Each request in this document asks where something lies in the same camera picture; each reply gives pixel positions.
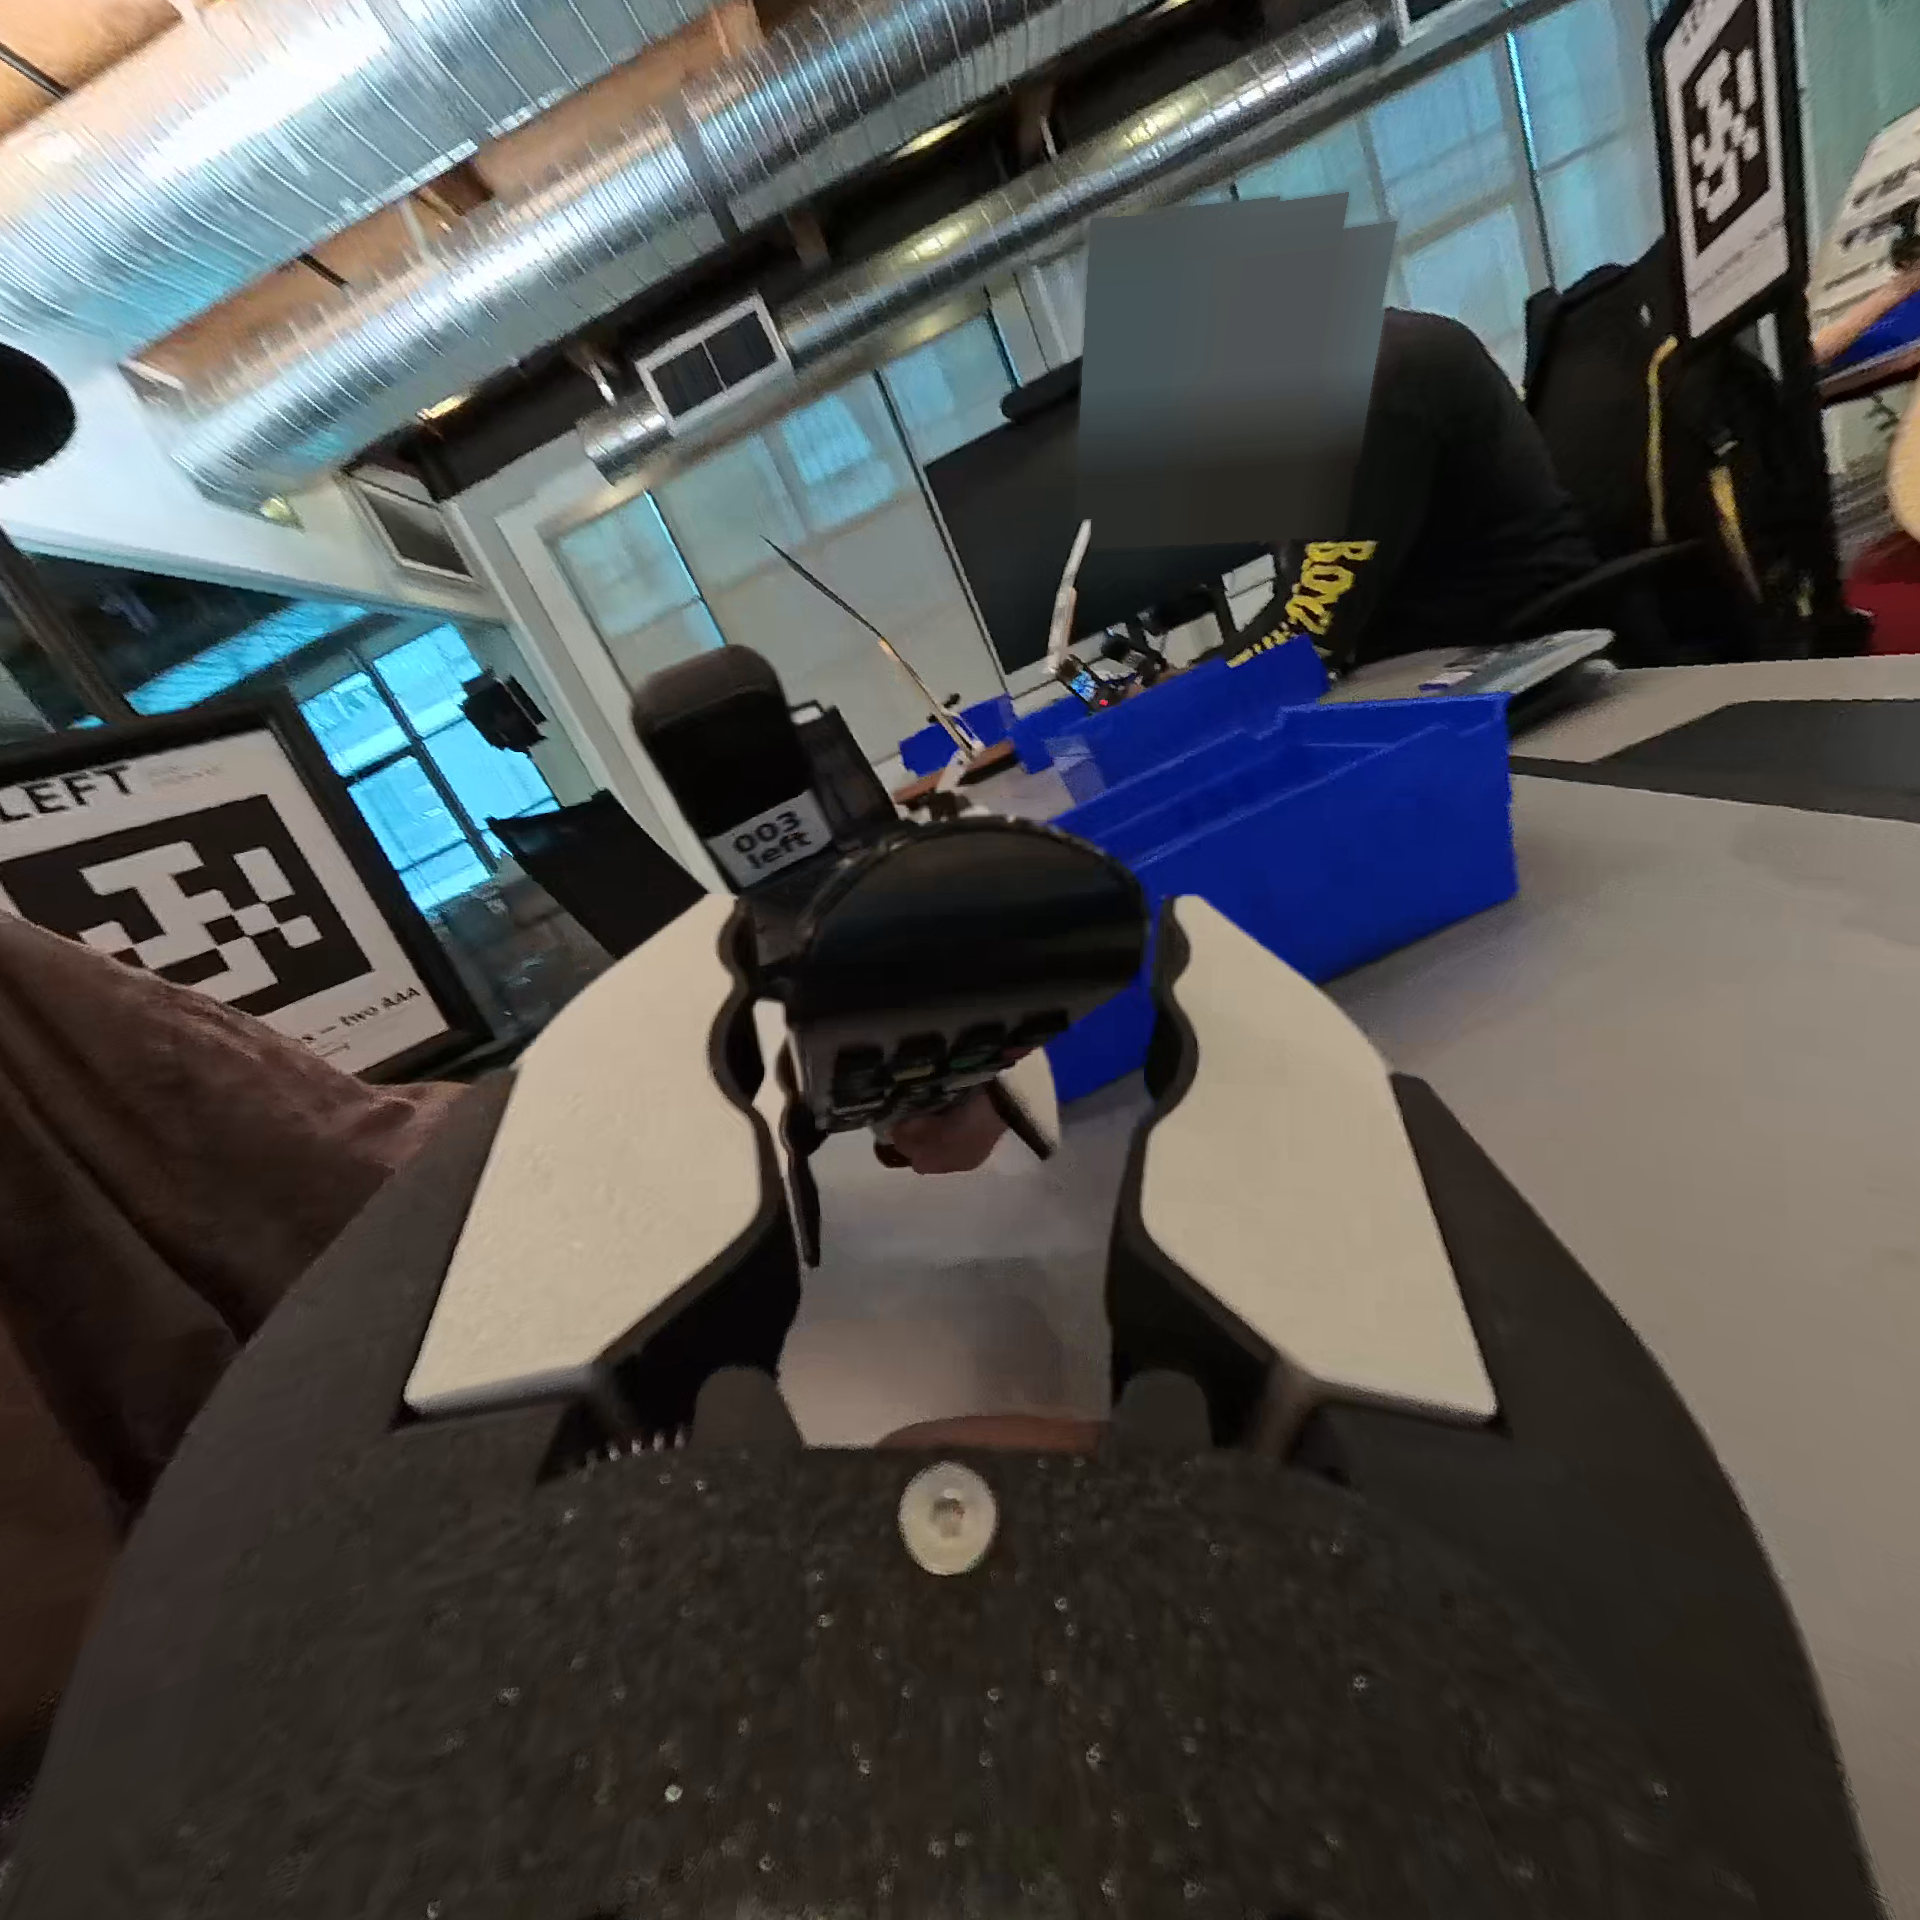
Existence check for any grey desk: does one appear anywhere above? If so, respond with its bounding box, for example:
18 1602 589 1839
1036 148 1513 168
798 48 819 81
780 650 1920 1863

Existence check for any black fuzzy round object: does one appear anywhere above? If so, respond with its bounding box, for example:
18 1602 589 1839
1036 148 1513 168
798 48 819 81
0 343 78 482

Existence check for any blue plastic bin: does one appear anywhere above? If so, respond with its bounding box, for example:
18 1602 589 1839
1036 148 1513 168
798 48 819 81
1046 692 1518 1100
1012 642 1335 775

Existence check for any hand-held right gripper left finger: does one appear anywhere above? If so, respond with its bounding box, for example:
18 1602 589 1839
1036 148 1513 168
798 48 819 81
403 896 804 1439

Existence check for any dark desk cable panel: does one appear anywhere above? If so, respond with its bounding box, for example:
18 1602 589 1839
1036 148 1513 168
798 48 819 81
1511 697 1920 826

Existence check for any black remote control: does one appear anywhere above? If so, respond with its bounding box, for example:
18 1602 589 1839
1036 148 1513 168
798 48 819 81
772 822 1155 1135

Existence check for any person's left hand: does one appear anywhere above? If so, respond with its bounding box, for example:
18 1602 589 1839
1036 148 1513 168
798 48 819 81
873 1101 1010 1181

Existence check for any black monitor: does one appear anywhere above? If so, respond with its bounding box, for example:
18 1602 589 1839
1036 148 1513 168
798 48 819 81
921 405 1277 677

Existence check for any thin silver ventilation duct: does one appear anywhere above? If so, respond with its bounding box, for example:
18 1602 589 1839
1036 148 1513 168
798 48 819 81
577 0 1593 482

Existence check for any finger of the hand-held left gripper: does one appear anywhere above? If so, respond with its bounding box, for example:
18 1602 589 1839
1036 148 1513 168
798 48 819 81
748 996 829 1272
983 1049 1070 1162

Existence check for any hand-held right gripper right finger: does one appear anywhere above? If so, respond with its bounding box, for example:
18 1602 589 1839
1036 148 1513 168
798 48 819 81
1106 894 1502 1453

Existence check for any black white marker board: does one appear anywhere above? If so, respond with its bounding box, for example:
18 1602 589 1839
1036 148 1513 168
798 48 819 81
0 692 494 1085
1646 0 1805 349

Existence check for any grey laptop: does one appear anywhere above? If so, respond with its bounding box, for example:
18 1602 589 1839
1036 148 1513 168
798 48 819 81
1327 626 1626 741

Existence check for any white air vent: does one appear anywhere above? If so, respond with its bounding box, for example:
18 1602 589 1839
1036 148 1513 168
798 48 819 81
638 292 794 436
345 464 485 583

